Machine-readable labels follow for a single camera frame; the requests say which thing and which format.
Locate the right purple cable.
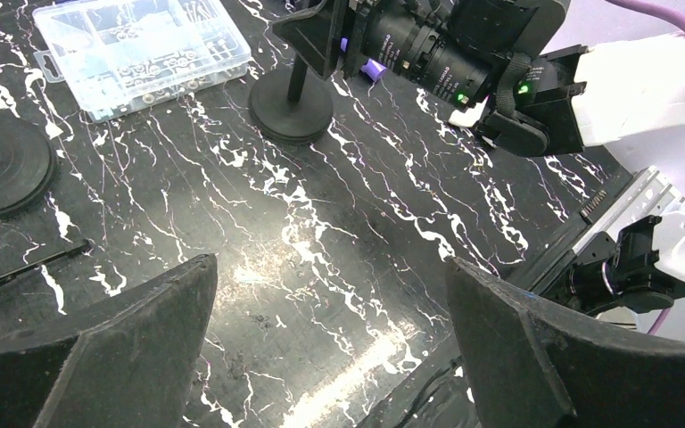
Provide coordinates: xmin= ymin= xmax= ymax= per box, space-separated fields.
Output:
xmin=605 ymin=0 xmax=685 ymax=59

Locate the black tripod microphone stand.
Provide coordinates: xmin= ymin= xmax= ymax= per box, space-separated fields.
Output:
xmin=0 ymin=239 xmax=92 ymax=287

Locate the black round-base stand for beige microphone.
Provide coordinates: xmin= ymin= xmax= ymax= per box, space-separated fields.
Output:
xmin=0 ymin=113 xmax=59 ymax=220

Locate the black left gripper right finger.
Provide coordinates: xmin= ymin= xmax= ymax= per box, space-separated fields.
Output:
xmin=445 ymin=258 xmax=685 ymax=427

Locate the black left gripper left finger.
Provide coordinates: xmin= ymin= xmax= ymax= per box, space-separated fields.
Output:
xmin=0 ymin=254 xmax=218 ymax=427

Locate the purple microphone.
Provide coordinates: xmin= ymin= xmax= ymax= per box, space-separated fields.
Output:
xmin=341 ymin=37 xmax=387 ymax=82

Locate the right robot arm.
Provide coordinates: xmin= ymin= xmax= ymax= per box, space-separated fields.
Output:
xmin=273 ymin=1 xmax=685 ymax=315

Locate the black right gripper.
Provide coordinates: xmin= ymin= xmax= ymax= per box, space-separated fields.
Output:
xmin=271 ymin=0 xmax=373 ymax=80

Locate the black stand for purple microphone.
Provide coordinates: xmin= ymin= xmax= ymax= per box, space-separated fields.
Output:
xmin=248 ymin=55 xmax=334 ymax=145

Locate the clear plastic screw box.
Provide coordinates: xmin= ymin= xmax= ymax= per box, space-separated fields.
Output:
xmin=32 ymin=0 xmax=252 ymax=123

